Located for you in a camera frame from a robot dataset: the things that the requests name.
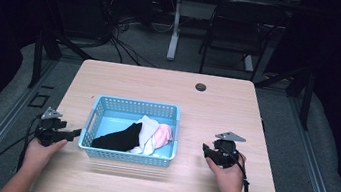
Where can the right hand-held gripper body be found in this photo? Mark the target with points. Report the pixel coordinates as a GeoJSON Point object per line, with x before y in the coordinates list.
{"type": "Point", "coordinates": [227, 149]}

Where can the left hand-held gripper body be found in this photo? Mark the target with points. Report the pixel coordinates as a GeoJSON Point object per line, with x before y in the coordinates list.
{"type": "Point", "coordinates": [51, 128]}

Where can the black sock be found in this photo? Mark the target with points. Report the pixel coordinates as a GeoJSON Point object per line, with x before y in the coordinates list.
{"type": "Point", "coordinates": [118, 138]}

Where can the pink sock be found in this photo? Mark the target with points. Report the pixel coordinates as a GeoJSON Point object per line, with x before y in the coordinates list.
{"type": "Point", "coordinates": [163, 136]}

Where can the blue plastic basket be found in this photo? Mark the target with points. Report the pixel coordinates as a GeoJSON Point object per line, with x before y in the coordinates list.
{"type": "Point", "coordinates": [131, 131]}

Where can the white sock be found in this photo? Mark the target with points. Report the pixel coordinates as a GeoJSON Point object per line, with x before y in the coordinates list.
{"type": "Point", "coordinates": [148, 133]}

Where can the person's right hand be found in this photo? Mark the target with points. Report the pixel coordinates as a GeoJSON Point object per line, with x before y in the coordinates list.
{"type": "Point", "coordinates": [228, 178]}

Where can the person's left hand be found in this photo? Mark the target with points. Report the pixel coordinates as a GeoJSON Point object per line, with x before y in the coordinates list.
{"type": "Point", "coordinates": [38, 154]}

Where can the black metal stand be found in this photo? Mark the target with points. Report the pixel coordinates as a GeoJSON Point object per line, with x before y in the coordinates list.
{"type": "Point", "coordinates": [52, 42]}
{"type": "Point", "coordinates": [294, 86]}

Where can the black chair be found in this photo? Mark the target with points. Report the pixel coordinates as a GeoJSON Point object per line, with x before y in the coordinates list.
{"type": "Point", "coordinates": [239, 35]}

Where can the white desk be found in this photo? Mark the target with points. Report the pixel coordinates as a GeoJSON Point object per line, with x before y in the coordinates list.
{"type": "Point", "coordinates": [205, 0]}

